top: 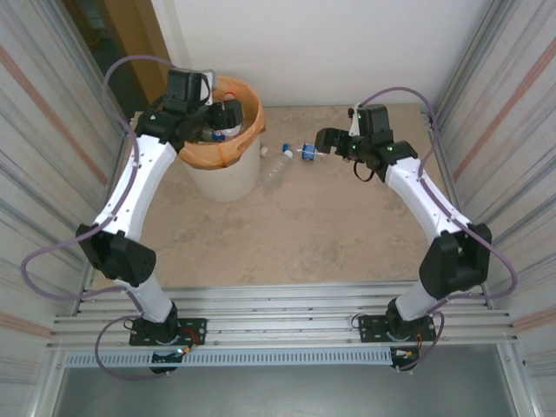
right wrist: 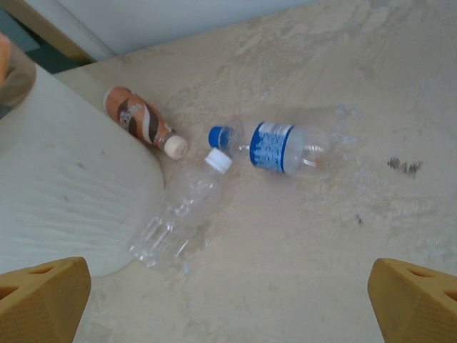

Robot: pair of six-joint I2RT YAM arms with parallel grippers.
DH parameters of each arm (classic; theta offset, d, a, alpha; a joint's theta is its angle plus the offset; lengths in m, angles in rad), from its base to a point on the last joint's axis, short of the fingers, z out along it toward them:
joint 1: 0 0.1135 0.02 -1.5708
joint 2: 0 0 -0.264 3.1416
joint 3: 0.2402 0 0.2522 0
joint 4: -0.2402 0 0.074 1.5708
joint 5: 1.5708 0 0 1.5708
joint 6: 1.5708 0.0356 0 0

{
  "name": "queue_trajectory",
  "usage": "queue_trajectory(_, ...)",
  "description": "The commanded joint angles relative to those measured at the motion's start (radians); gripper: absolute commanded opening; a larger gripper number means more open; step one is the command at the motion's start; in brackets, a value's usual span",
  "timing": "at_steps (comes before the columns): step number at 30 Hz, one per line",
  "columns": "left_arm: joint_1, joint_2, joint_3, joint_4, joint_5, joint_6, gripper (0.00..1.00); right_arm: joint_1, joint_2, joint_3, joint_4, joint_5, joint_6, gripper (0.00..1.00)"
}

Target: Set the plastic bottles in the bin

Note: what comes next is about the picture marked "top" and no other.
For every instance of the clear bottle blue label blue cap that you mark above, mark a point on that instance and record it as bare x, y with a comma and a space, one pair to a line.
226, 131

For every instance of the crushed bottle blue label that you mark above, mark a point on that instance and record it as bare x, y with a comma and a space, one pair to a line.
309, 152

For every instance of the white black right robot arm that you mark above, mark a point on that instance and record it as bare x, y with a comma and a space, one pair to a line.
417, 200

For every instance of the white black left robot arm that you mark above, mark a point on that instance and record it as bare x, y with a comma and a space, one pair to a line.
134, 187

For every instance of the orange bin liner bag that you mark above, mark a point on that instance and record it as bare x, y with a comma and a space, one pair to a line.
254, 113

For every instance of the white plastic bin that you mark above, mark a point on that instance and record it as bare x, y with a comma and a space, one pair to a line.
226, 178

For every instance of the long clear bottle blue cap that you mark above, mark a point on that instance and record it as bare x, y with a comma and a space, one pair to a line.
273, 169

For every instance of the black right controller box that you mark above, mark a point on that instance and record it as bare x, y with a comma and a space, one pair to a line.
404, 356

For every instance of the black controller box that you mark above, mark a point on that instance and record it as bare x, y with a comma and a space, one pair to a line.
404, 356
167, 357

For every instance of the black left controller box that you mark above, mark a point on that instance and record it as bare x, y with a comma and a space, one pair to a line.
167, 357

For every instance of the brown wooden door frame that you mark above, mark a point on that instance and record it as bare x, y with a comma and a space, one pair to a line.
139, 43

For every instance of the aluminium rail frame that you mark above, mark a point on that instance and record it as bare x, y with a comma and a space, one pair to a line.
282, 313

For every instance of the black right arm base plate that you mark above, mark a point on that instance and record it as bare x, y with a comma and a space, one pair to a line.
373, 328

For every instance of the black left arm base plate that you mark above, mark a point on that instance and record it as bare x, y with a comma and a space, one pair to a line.
193, 332

